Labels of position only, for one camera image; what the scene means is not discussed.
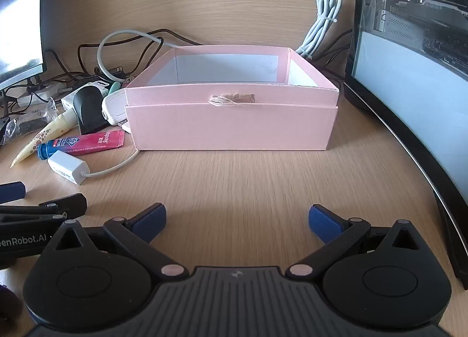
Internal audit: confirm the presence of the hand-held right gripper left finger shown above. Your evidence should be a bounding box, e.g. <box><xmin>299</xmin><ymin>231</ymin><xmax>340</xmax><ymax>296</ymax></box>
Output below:
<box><xmin>44</xmin><ymin>203</ymin><xmax>190</xmax><ymax>284</ymax></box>

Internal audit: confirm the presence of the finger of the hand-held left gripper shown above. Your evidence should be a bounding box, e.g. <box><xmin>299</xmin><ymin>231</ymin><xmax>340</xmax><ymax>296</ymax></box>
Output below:
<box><xmin>0</xmin><ymin>193</ymin><xmax>88</xmax><ymax>226</ymax></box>
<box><xmin>0</xmin><ymin>183</ymin><xmax>27</xmax><ymax>203</ymax></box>

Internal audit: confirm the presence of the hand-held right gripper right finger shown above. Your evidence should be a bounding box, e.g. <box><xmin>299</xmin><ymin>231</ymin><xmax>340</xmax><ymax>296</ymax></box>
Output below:
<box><xmin>285</xmin><ymin>204</ymin><xmax>430</xmax><ymax>283</ymax></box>

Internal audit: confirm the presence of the white adapter with cable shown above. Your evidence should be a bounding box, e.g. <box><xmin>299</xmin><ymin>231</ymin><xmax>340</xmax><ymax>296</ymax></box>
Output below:
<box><xmin>47</xmin><ymin>150</ymin><xmax>140</xmax><ymax>185</ymax></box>

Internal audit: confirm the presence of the red toothpaste tube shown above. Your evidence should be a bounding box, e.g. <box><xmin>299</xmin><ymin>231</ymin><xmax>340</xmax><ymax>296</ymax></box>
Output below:
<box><xmin>37</xmin><ymin>130</ymin><xmax>125</xmax><ymax>160</ymax></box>

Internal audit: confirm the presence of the cream spotted horn-shaped tube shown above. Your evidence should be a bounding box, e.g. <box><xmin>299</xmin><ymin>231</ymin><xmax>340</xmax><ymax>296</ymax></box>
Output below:
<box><xmin>10</xmin><ymin>108</ymin><xmax>79</xmax><ymax>169</ymax></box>

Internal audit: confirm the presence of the black plastic device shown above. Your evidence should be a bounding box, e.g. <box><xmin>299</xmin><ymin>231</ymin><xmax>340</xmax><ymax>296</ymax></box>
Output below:
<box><xmin>73</xmin><ymin>86</ymin><xmax>110</xmax><ymax>135</ymax></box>

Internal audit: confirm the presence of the white cable package box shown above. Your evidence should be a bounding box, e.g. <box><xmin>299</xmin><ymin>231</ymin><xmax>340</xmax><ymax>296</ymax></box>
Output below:
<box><xmin>60</xmin><ymin>91</ymin><xmax>79</xmax><ymax>111</ymax></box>

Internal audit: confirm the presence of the white oval device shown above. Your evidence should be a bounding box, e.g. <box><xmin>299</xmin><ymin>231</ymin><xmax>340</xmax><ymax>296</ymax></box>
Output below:
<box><xmin>101</xmin><ymin>90</ymin><xmax>131</xmax><ymax>134</ymax></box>

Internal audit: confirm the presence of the pink cardboard box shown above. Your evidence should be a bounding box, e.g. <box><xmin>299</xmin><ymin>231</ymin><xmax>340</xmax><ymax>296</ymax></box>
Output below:
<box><xmin>124</xmin><ymin>45</ymin><xmax>341</xmax><ymax>151</ymax></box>

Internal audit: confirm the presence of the dark purple cloth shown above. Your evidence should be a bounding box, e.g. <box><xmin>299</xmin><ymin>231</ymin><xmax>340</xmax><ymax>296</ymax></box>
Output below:
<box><xmin>0</xmin><ymin>284</ymin><xmax>17</xmax><ymax>321</ymax></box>

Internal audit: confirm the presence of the clear plastic bag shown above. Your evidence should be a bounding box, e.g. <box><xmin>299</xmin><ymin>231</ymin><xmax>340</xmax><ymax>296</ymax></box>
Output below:
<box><xmin>0</xmin><ymin>98</ymin><xmax>59</xmax><ymax>146</ymax></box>

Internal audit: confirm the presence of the white power strip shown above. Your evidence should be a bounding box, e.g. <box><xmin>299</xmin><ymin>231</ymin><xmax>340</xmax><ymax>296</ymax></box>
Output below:
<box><xmin>16</xmin><ymin>81</ymin><xmax>79</xmax><ymax>106</ymax></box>

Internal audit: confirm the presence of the glass-sided computer case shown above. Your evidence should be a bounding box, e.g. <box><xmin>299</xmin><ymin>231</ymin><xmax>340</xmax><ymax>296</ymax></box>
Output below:
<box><xmin>344</xmin><ymin>0</ymin><xmax>468</xmax><ymax>290</ymax></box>

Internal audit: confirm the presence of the computer monitor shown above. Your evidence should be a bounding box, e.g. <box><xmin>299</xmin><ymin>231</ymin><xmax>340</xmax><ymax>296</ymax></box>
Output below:
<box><xmin>0</xmin><ymin>0</ymin><xmax>47</xmax><ymax>93</ymax></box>

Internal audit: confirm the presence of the black cable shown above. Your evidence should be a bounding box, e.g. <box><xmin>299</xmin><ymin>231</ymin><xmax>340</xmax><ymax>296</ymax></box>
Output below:
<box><xmin>311</xmin><ymin>28</ymin><xmax>353</xmax><ymax>80</ymax></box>
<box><xmin>78</xmin><ymin>29</ymin><xmax>203</xmax><ymax>76</ymax></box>

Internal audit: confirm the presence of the grey cable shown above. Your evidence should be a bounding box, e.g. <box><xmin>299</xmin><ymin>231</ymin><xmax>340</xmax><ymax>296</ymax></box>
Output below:
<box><xmin>97</xmin><ymin>30</ymin><xmax>165</xmax><ymax>84</ymax></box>

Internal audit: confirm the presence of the bundled white cable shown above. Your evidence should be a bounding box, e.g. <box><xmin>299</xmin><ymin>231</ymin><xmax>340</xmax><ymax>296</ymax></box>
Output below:
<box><xmin>295</xmin><ymin>0</ymin><xmax>343</xmax><ymax>60</ymax></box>

